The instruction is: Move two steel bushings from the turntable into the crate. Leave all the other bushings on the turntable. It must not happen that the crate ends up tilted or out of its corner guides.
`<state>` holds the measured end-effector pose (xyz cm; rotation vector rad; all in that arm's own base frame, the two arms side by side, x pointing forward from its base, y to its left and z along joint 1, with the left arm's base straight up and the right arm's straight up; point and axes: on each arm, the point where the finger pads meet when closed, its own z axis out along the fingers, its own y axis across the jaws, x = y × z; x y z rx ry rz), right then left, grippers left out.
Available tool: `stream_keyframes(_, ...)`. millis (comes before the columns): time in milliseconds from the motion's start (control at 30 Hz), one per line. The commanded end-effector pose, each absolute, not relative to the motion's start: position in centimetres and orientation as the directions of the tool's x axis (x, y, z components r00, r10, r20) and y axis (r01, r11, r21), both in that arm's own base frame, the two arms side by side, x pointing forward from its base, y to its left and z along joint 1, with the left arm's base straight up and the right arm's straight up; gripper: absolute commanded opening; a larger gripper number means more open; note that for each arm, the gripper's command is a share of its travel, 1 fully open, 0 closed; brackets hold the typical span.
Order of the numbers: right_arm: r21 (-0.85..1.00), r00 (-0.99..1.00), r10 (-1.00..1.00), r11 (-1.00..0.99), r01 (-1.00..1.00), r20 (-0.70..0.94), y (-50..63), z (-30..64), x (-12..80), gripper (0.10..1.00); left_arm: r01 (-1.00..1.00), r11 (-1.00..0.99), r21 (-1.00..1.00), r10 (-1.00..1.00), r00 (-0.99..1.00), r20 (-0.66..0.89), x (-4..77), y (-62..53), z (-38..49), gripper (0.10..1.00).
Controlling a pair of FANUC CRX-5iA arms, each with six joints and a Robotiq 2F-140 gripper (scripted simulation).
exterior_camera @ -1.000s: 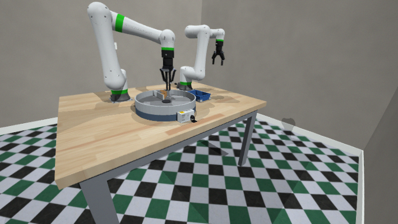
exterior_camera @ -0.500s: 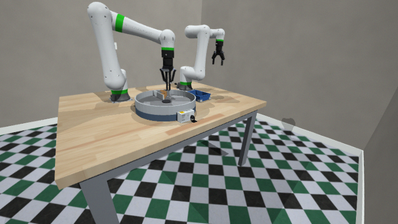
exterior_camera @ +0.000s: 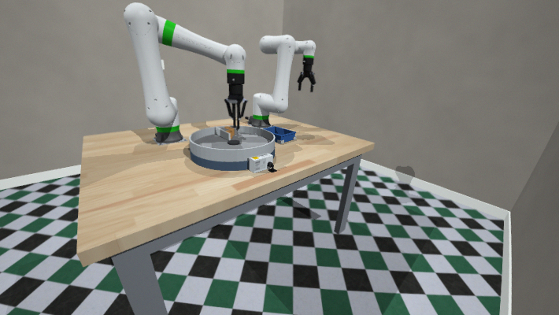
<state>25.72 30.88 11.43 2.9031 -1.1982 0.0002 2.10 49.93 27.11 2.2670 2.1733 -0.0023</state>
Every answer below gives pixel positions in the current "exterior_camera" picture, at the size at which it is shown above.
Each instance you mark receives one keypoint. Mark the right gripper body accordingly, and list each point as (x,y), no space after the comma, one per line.
(236,90)

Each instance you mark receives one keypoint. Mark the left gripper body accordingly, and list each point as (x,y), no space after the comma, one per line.
(307,69)

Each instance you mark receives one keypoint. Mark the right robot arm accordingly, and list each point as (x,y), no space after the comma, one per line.
(143,25)

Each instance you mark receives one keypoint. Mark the blue open crate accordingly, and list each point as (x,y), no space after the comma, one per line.
(283,134)

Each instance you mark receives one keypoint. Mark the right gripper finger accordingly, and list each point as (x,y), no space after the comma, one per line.
(231,114)
(238,111)

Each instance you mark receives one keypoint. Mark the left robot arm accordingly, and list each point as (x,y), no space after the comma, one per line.
(277,102)

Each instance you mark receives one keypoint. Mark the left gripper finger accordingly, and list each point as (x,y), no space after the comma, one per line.
(300,79)
(312,80)

